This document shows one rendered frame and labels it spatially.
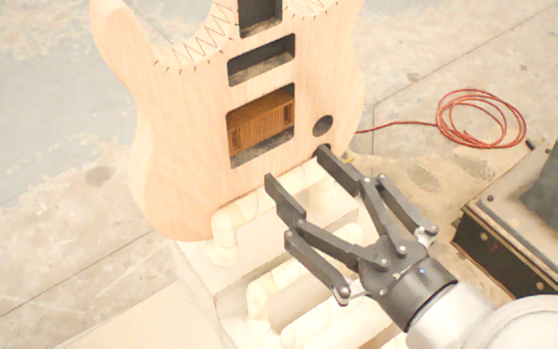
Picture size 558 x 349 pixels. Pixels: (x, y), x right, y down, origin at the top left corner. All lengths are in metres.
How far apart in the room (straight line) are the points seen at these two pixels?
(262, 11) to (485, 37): 2.79
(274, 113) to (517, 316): 0.45
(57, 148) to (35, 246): 0.55
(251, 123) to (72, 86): 2.38
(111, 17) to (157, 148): 0.18
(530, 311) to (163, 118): 0.42
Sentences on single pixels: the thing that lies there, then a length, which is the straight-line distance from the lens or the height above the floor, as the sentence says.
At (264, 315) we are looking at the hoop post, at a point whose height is 1.07.
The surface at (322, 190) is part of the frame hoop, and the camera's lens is 0.83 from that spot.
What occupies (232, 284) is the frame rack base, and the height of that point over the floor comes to 1.10.
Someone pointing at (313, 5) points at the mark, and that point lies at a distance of 0.66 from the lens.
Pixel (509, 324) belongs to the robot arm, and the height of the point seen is 1.52.
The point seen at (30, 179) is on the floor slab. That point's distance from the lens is 2.61.
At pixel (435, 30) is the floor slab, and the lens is 3.31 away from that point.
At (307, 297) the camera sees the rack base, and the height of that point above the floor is 1.02.
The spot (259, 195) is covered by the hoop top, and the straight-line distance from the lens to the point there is 0.75.
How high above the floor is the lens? 1.80
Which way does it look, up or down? 49 degrees down
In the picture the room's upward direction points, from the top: straight up
